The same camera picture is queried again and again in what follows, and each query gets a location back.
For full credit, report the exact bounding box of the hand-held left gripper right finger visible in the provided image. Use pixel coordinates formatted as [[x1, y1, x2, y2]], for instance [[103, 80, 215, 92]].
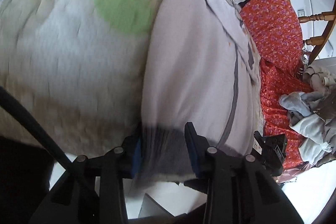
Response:
[[183, 122, 310, 224]]

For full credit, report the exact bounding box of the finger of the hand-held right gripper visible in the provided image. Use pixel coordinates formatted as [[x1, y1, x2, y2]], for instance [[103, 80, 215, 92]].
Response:
[[253, 131, 267, 152]]

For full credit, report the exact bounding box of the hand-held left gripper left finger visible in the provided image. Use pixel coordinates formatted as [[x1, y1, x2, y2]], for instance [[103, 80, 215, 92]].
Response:
[[29, 135, 144, 224]]

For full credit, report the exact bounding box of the light lilac garment grey trim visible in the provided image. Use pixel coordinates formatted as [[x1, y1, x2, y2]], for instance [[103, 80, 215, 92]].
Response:
[[131, 0, 263, 189]]

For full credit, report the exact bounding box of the light grey crumpled garment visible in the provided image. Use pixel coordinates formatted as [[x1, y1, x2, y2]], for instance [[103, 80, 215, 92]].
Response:
[[279, 91, 336, 167]]

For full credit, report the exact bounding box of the beige crumpled garment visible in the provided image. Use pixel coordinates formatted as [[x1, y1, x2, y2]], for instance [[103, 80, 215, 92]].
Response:
[[302, 64, 336, 94]]

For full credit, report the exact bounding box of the red floral cloth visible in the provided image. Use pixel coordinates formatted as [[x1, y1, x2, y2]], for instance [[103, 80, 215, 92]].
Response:
[[239, 0, 314, 169]]

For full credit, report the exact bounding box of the wooden headboard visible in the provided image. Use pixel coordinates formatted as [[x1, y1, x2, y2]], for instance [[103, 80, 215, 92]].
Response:
[[273, 0, 336, 63]]

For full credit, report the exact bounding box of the white quilt with green patch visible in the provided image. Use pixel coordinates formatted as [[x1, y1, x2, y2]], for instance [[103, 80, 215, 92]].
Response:
[[0, 0, 195, 159]]

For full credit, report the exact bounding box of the black cable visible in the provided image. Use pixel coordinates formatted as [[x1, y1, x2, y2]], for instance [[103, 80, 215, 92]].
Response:
[[0, 86, 78, 176]]

